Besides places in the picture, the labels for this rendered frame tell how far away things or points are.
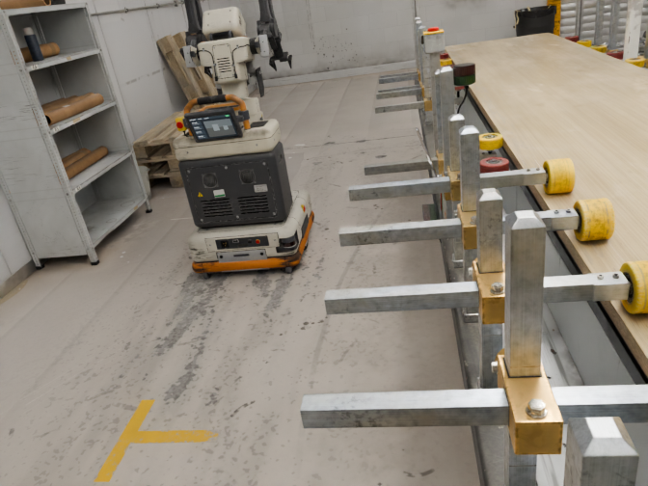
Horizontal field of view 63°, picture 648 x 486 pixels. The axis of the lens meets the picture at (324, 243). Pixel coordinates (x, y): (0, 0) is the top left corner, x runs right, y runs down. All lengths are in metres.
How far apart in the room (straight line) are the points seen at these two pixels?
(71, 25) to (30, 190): 1.25
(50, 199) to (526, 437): 3.37
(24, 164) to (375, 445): 2.70
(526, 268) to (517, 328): 0.08
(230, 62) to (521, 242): 2.64
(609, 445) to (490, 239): 0.50
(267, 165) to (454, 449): 1.67
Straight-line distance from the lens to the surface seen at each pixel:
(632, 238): 1.18
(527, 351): 0.67
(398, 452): 1.92
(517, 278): 0.62
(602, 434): 0.42
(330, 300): 0.88
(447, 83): 1.55
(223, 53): 3.12
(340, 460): 1.92
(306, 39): 9.37
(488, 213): 0.85
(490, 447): 0.98
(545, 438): 0.66
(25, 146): 3.67
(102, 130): 4.43
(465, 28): 9.32
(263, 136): 2.79
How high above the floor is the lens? 1.42
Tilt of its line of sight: 26 degrees down
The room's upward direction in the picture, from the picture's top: 9 degrees counter-clockwise
